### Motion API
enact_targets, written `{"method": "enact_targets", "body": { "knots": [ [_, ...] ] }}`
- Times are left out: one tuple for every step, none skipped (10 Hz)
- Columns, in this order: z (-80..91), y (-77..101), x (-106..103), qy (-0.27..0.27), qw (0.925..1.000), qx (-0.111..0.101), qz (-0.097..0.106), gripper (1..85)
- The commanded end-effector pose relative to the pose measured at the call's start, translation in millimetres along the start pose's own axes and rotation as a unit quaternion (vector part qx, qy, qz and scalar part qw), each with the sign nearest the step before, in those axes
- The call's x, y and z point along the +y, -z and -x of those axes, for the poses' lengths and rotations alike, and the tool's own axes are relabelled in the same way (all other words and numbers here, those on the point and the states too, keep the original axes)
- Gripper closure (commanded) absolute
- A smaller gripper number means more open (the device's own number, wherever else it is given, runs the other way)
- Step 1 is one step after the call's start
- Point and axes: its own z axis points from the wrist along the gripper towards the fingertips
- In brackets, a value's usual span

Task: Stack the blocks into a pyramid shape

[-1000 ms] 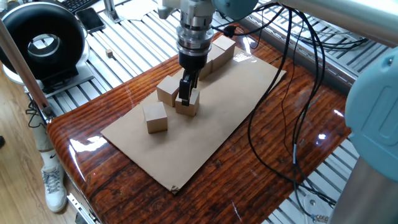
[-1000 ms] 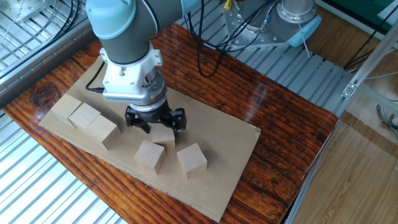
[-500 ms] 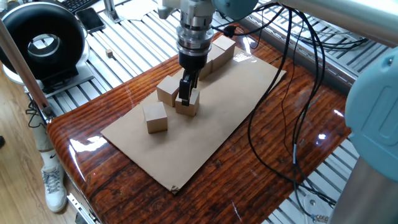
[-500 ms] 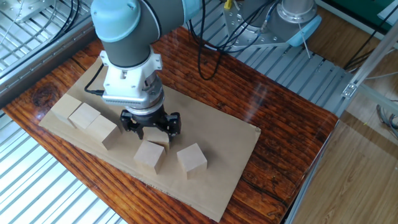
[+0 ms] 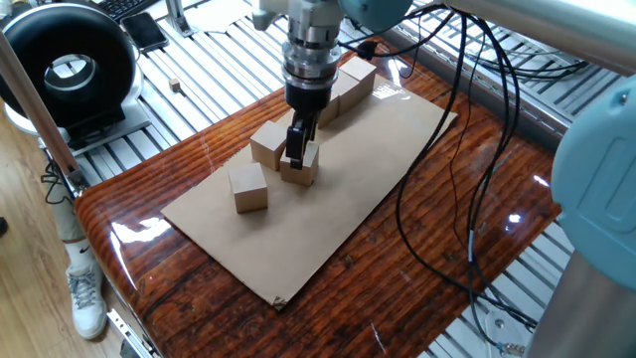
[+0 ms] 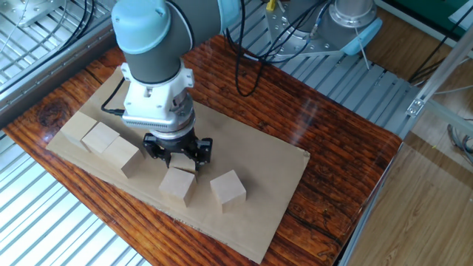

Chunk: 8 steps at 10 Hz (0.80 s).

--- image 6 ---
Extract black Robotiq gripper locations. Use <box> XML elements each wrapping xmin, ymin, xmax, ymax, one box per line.
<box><xmin>142</xmin><ymin>129</ymin><xmax>214</xmax><ymax>171</ymax></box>

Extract light wooden cube block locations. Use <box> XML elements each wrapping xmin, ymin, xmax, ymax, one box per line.
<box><xmin>169</xmin><ymin>152</ymin><xmax>197</xmax><ymax>174</ymax></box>
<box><xmin>81</xmin><ymin>121</ymin><xmax>121</xmax><ymax>155</ymax></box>
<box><xmin>158</xmin><ymin>167</ymin><xmax>198</xmax><ymax>208</ymax></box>
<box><xmin>209</xmin><ymin>169</ymin><xmax>248</xmax><ymax>214</ymax></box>
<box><xmin>59</xmin><ymin>110</ymin><xmax>98</xmax><ymax>152</ymax></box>
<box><xmin>101</xmin><ymin>135</ymin><xmax>146</xmax><ymax>180</ymax></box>

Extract silver wrist coupling flange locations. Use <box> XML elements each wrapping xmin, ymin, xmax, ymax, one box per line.
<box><xmin>147</xmin><ymin>94</ymin><xmax>197</xmax><ymax>140</ymax></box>

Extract silver vented wrist box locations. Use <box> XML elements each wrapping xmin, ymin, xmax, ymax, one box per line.
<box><xmin>120</xmin><ymin>110</ymin><xmax>186</xmax><ymax>133</ymax></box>

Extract brown cardboard sheet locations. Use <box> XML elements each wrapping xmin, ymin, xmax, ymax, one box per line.
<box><xmin>46</xmin><ymin>65</ymin><xmax>311</xmax><ymax>265</ymax></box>

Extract glossy dark wooden board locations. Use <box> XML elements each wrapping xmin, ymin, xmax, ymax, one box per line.
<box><xmin>1</xmin><ymin>35</ymin><xmax>404</xmax><ymax>266</ymax></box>

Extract silver perforated plate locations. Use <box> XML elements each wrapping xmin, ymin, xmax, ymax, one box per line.
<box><xmin>0</xmin><ymin>0</ymin><xmax>67</xmax><ymax>29</ymax></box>

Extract white zip tie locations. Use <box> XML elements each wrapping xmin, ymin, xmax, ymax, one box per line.
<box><xmin>354</xmin><ymin>27</ymin><xmax>370</xmax><ymax>72</ymax></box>

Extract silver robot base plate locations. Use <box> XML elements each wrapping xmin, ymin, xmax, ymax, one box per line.
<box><xmin>264</xmin><ymin>0</ymin><xmax>336</xmax><ymax>62</ymax></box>

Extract black cable bundle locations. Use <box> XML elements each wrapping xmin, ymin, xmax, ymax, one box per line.
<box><xmin>0</xmin><ymin>0</ymin><xmax>97</xmax><ymax>95</ymax></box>

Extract cable with silver connector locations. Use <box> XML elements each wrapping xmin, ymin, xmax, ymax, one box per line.
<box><xmin>308</xmin><ymin>0</ymin><xmax>333</xmax><ymax>40</ymax></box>

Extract aluminium frame bar with bracket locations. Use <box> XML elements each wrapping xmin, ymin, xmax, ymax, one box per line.
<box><xmin>405</xmin><ymin>24</ymin><xmax>473</xmax><ymax>119</ymax></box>

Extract grey cable bundle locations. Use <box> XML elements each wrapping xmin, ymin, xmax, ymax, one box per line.
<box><xmin>446</xmin><ymin>123</ymin><xmax>473</xmax><ymax>167</ymax></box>

